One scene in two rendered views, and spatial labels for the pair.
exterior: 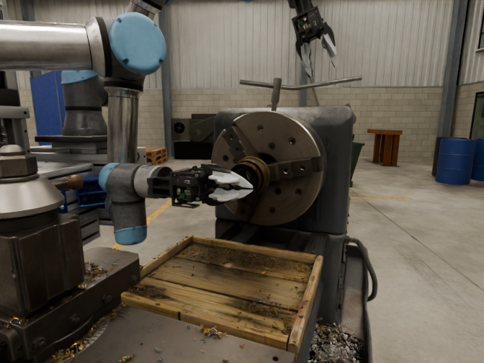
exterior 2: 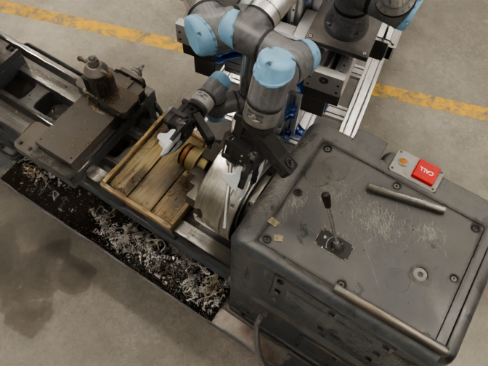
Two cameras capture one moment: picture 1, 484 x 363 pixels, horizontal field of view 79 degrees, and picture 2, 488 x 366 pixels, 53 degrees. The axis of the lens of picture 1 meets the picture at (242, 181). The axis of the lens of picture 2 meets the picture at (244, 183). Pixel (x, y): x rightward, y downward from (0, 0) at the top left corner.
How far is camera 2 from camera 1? 1.68 m
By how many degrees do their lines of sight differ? 84
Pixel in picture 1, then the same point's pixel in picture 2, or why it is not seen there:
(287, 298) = (139, 195)
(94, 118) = (337, 22)
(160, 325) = (99, 128)
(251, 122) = not seen: hidden behind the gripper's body
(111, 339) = (96, 116)
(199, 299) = (152, 155)
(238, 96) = not seen: outside the picture
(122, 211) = not seen: hidden behind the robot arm
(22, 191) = (86, 69)
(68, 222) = (93, 83)
